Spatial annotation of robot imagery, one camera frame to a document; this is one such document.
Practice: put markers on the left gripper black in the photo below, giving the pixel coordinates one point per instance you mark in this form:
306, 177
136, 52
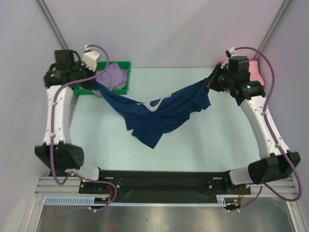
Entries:
90, 72

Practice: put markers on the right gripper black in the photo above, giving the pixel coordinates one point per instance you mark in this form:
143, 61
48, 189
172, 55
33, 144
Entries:
211, 81

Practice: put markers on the navy blue t shirt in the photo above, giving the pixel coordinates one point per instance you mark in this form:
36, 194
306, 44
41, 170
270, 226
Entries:
150, 120

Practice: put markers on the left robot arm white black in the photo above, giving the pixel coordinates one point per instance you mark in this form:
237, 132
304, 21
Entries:
57, 151

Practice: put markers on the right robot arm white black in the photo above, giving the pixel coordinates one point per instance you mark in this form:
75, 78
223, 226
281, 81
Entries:
276, 159

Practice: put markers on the green plastic bin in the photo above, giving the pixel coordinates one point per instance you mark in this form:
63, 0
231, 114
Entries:
78, 90

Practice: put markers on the pink folded t shirt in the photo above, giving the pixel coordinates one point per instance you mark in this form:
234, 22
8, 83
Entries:
254, 72

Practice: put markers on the lilac t shirt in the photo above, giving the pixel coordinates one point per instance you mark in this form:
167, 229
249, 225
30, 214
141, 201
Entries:
116, 77

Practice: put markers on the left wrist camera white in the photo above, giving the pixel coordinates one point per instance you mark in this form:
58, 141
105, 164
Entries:
90, 58

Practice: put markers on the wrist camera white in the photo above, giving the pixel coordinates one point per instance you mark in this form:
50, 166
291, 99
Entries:
90, 58
231, 52

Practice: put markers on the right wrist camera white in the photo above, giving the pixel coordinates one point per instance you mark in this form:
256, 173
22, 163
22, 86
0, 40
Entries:
231, 52

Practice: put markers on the left aluminium corner post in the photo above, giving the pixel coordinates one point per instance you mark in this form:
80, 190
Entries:
52, 23

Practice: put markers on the aluminium corner post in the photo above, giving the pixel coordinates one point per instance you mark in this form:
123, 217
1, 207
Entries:
279, 16
52, 23

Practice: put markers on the right aluminium corner post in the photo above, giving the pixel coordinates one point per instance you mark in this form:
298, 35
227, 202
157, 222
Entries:
279, 16

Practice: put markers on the grey slotted cable duct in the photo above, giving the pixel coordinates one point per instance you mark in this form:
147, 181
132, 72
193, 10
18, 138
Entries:
101, 201

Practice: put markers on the aluminium frame rail front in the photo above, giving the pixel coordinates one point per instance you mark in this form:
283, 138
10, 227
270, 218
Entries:
47, 186

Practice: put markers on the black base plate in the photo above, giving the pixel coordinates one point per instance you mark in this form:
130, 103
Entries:
146, 187

